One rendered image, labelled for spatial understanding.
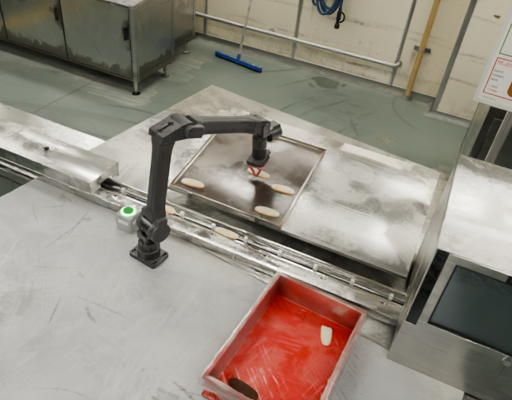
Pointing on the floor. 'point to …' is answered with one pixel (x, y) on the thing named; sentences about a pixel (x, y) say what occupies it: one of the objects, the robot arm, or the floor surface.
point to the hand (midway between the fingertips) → (257, 171)
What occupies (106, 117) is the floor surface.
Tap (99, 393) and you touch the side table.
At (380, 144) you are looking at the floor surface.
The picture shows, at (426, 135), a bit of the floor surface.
